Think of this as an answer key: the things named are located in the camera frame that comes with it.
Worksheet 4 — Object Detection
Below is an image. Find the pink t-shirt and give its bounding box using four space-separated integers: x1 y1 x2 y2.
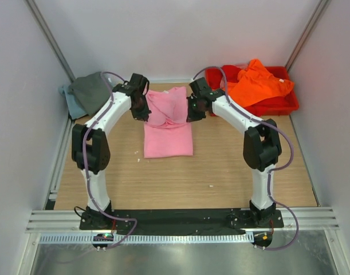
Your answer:
144 87 193 159

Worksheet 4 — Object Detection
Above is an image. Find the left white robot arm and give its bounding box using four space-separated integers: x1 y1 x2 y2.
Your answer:
72 72 151 229

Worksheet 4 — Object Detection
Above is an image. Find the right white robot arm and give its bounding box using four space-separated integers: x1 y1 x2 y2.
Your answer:
187 77 282 227

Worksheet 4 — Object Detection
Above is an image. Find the red plastic bin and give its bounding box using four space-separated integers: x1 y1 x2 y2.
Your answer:
205 66 300 117

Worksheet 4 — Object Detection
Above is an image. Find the grey folded t-shirt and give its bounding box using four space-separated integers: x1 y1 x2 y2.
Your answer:
68 72 110 115

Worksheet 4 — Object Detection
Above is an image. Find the orange t-shirt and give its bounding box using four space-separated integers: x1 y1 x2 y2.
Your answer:
225 59 294 108

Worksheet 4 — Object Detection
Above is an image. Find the light blue folded t-shirt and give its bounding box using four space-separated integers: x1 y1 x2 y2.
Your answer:
58 85 87 120

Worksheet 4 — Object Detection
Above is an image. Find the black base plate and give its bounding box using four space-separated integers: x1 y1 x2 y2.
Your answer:
77 209 284 236

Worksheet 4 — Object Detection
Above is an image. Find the white slotted cable duct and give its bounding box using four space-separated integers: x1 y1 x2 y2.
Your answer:
39 232 254 245

